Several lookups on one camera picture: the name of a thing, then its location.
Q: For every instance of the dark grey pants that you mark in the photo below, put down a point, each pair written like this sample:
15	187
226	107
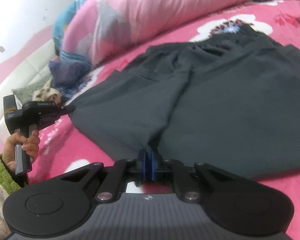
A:
215	100

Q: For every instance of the pink floral blanket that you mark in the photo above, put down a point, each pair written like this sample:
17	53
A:
65	142

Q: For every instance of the green floral pillow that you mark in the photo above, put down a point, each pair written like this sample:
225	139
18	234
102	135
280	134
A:
23	93

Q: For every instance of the blue patterned quilt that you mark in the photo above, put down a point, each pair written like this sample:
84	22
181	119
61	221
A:
62	27

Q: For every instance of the blue grey cloth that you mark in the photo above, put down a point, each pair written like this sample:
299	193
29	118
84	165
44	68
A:
67	75

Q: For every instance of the beige cloth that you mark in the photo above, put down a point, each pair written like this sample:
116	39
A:
46	93

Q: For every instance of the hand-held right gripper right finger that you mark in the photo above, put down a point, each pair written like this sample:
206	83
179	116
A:
153	165

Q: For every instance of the pink white padded headboard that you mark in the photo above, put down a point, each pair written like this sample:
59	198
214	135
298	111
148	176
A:
22	72

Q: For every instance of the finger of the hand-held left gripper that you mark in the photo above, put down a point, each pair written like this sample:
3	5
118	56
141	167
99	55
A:
68	109

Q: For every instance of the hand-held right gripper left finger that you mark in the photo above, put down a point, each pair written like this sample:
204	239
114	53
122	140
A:
142	165

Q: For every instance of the pink patterned quilt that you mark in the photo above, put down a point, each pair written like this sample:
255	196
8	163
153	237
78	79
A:
145	10

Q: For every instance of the person's left hand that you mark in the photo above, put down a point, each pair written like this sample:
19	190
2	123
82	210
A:
8	152

